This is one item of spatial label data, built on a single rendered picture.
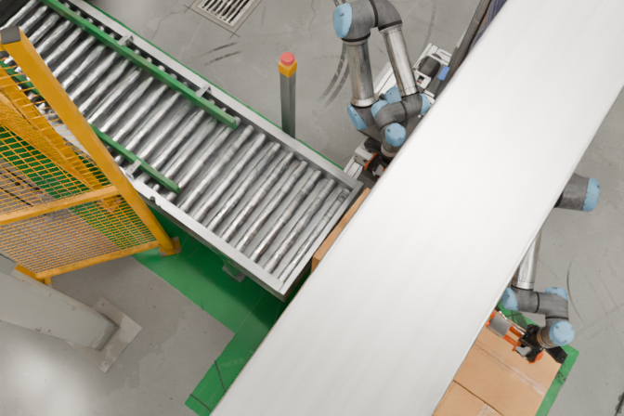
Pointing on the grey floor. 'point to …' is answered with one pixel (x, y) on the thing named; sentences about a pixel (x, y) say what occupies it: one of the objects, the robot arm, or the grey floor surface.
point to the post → (288, 97)
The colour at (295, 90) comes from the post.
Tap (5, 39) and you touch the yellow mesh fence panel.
